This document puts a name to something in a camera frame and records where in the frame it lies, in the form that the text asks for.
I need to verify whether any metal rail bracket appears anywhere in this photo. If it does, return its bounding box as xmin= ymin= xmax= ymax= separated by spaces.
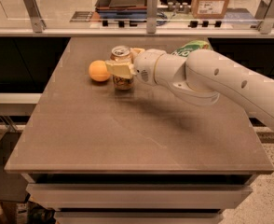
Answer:
xmin=146 ymin=0 xmax=158 ymax=34
xmin=254 ymin=0 xmax=274 ymax=35
xmin=23 ymin=0 xmax=46 ymax=33

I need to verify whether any green chip bag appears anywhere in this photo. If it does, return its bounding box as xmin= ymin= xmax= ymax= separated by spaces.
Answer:
xmin=171 ymin=40 xmax=212 ymax=57

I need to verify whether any upper white drawer front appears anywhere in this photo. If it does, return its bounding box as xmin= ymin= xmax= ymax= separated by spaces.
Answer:
xmin=27 ymin=184 xmax=252 ymax=209

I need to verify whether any cardboard box with label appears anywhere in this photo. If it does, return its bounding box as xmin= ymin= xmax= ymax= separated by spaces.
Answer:
xmin=191 ymin=0 xmax=229 ymax=19

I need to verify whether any middle metal rail bracket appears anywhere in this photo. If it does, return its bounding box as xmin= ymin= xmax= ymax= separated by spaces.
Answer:
xmin=146 ymin=0 xmax=158 ymax=34

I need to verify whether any right metal rail bracket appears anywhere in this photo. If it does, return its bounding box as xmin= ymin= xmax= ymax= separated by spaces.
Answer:
xmin=254 ymin=0 xmax=274 ymax=35

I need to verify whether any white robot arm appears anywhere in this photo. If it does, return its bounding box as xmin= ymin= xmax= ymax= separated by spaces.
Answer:
xmin=106 ymin=49 xmax=274 ymax=132

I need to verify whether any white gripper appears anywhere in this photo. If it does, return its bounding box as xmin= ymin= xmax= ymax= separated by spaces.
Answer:
xmin=105 ymin=48 xmax=165 ymax=86

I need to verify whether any orange soda can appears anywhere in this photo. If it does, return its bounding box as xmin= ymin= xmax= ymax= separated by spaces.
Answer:
xmin=110 ymin=45 xmax=133 ymax=91

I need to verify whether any left metal rail bracket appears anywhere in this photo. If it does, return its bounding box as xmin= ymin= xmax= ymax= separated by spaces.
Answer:
xmin=23 ymin=0 xmax=46 ymax=33

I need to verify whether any orange fruit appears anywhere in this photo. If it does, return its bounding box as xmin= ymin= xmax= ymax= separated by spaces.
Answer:
xmin=89 ymin=60 xmax=110 ymax=82

